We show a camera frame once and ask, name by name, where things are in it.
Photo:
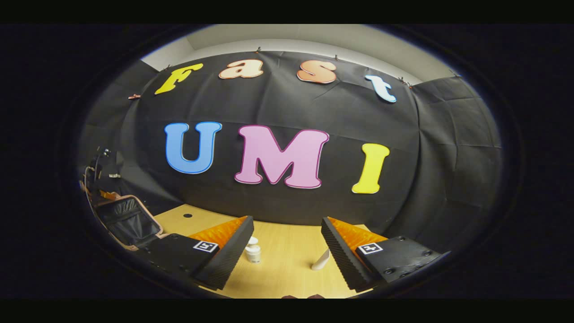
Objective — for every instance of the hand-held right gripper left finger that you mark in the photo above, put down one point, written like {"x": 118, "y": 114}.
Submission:
{"x": 233, "y": 251}

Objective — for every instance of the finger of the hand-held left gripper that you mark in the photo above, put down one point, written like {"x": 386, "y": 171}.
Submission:
{"x": 110, "y": 195}

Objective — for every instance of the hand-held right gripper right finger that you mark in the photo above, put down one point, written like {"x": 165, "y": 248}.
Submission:
{"x": 341, "y": 255}

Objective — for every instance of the white cream bottle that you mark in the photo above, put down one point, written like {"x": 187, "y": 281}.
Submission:
{"x": 253, "y": 254}

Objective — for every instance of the white squeeze tube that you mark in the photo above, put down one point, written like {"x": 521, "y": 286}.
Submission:
{"x": 320, "y": 261}

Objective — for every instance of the pink suitcase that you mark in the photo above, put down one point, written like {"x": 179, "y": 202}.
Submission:
{"x": 128, "y": 220}

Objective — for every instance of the black backdrop cloth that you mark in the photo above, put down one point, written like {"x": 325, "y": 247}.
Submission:
{"x": 287, "y": 103}

